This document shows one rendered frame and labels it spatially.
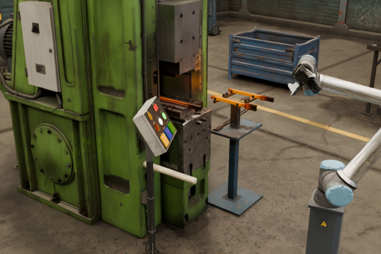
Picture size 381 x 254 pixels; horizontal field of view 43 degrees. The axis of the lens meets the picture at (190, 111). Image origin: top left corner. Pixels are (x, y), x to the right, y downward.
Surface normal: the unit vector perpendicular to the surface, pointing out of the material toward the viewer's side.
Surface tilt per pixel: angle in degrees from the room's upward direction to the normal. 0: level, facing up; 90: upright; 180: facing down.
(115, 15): 89
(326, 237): 90
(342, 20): 90
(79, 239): 0
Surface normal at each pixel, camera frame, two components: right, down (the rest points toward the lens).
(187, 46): 0.82, 0.21
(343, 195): -0.12, 0.42
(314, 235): -0.41, 0.33
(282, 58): -0.62, 0.27
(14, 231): 0.00, -0.93
